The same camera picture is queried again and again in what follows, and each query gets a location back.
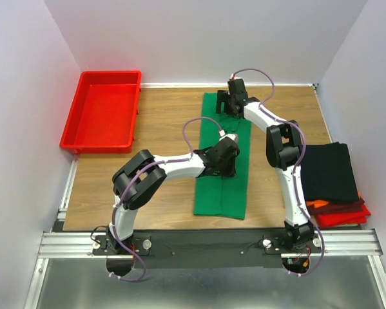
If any green polo shirt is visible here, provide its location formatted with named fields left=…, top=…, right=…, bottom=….
left=194, top=93, right=251, bottom=220

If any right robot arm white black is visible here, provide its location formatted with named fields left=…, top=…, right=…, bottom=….
left=216, top=77, right=314, bottom=252

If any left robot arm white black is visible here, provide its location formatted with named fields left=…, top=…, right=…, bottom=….
left=106, top=134, right=240, bottom=255

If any orange folded t shirt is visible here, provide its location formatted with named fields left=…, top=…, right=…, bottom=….
left=305, top=193, right=365, bottom=209

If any black folded t shirt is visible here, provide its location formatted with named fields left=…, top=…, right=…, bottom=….
left=301, top=142, right=359, bottom=203

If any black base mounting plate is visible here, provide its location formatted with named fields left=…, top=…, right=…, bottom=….
left=92, top=228, right=322, bottom=276

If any red plastic bin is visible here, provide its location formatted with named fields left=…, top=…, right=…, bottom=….
left=59, top=70, right=142, bottom=155

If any dark red folded t shirt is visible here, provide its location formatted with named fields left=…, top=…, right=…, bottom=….
left=307, top=203, right=365, bottom=215

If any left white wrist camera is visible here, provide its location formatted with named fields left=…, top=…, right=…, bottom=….
left=218, top=129, right=238, bottom=144

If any aluminium frame rail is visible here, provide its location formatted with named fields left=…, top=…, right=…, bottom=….
left=26, top=154, right=386, bottom=308

